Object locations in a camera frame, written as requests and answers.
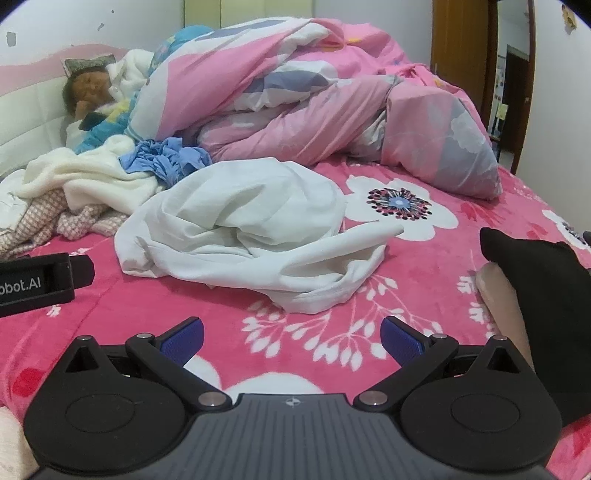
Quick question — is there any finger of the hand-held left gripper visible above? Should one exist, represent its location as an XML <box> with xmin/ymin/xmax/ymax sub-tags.
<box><xmin>69</xmin><ymin>256</ymin><xmax>96</xmax><ymax>291</ymax></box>

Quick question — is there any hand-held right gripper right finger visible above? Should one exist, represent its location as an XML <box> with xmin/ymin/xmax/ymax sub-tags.
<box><xmin>353</xmin><ymin>316</ymin><xmax>537</xmax><ymax>412</ymax></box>

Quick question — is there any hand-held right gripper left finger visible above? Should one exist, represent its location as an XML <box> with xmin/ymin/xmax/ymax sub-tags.
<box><xmin>64</xmin><ymin>316</ymin><xmax>232</xmax><ymax>412</ymax></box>

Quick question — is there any white shirt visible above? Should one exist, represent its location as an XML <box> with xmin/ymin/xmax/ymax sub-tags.
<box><xmin>115</xmin><ymin>157</ymin><xmax>405</xmax><ymax>315</ymax></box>

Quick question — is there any beige checkered cloth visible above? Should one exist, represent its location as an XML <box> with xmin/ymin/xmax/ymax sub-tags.
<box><xmin>0</xmin><ymin>188</ymin><xmax>136</xmax><ymax>260</ymax></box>

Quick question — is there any pink floral bed blanket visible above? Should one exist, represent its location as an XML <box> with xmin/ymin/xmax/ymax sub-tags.
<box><xmin>0</xmin><ymin>152</ymin><xmax>591</xmax><ymax>480</ymax></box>

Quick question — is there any cream fleece garment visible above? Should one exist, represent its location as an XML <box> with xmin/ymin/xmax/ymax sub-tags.
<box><xmin>18</xmin><ymin>134</ymin><xmax>168</xmax><ymax>216</ymax></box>

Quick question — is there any folded tan garment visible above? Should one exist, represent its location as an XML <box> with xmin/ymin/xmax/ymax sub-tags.
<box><xmin>475</xmin><ymin>262</ymin><xmax>537</xmax><ymax>376</ymax></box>

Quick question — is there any cyan patterned blanket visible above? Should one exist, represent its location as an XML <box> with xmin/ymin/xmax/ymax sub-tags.
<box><xmin>75</xmin><ymin>25</ymin><xmax>214</xmax><ymax>156</ymax></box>

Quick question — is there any crumpled blue cloth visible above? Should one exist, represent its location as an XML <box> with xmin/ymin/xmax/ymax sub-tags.
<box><xmin>119</xmin><ymin>137</ymin><xmax>213</xmax><ymax>188</ymax></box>

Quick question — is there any folded black garment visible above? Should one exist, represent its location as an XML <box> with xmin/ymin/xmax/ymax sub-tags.
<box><xmin>479</xmin><ymin>226</ymin><xmax>591</xmax><ymax>426</ymax></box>

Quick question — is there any white padded headboard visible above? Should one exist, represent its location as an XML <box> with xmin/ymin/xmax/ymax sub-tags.
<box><xmin>0</xmin><ymin>82</ymin><xmax>77</xmax><ymax>181</ymax></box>

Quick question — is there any white fluffy blanket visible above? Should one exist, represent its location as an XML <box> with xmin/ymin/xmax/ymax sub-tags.
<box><xmin>106</xmin><ymin>48</ymin><xmax>156</xmax><ymax>100</ymax></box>

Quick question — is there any green patterned pillow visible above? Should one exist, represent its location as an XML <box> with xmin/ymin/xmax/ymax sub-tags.
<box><xmin>64</xmin><ymin>54</ymin><xmax>116</xmax><ymax>77</ymax></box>

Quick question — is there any pink and grey quilt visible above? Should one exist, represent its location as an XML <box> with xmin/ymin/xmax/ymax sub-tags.
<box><xmin>127</xmin><ymin>17</ymin><xmax>504</xmax><ymax>200</ymax></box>

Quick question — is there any brown wooden door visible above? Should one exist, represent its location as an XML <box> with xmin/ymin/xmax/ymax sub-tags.
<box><xmin>431</xmin><ymin>0</ymin><xmax>498</xmax><ymax>126</ymax></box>

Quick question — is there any cream wardrobe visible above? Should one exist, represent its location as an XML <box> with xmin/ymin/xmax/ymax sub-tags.
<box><xmin>220</xmin><ymin>0</ymin><xmax>317</xmax><ymax>25</ymax></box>

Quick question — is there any wooden door frame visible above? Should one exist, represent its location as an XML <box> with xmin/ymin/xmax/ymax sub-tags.
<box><xmin>485</xmin><ymin>0</ymin><xmax>539</xmax><ymax>176</ymax></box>

